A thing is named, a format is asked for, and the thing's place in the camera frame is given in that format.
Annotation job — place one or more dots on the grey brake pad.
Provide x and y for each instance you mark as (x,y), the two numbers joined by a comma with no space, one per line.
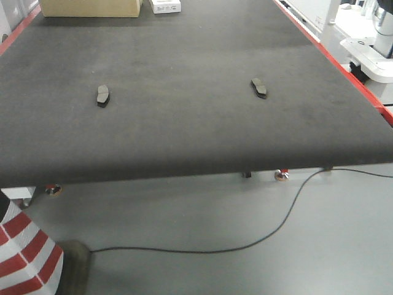
(259,88)
(103,96)

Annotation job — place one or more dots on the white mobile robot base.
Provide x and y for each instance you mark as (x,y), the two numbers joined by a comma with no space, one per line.
(359,35)

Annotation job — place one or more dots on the small white box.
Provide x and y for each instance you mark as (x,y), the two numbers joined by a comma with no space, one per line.
(165,6)

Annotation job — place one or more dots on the brown cardboard box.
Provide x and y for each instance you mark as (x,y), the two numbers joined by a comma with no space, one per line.
(91,8)

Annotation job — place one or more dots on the left red-white traffic cone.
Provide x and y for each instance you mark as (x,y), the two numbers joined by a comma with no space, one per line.
(33,263)

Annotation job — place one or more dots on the red conveyor side rail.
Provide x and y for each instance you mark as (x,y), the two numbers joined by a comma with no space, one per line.
(310,18)

